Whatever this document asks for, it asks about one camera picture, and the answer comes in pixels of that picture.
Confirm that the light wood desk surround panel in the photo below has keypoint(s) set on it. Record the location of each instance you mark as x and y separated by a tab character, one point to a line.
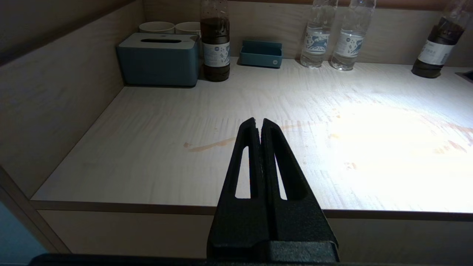
55	111

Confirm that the white cup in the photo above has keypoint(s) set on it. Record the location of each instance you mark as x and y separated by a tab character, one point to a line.
188	28
157	27

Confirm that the clear water bottle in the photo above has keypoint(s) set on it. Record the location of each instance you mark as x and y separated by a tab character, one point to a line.
316	40
349	44

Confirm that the black recessed power socket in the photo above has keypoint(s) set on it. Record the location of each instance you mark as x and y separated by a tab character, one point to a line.
467	75

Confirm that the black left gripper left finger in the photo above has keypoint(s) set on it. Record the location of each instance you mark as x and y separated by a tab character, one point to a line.
236	225

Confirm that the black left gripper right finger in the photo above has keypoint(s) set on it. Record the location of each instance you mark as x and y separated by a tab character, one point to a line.
299	221

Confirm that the small blue tray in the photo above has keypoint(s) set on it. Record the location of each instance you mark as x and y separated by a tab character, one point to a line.
261	59

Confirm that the dark drink bottle patterned label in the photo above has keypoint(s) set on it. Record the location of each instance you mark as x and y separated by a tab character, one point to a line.
215	51

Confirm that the dark drink bottle white label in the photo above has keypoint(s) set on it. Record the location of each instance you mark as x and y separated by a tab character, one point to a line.
436	51

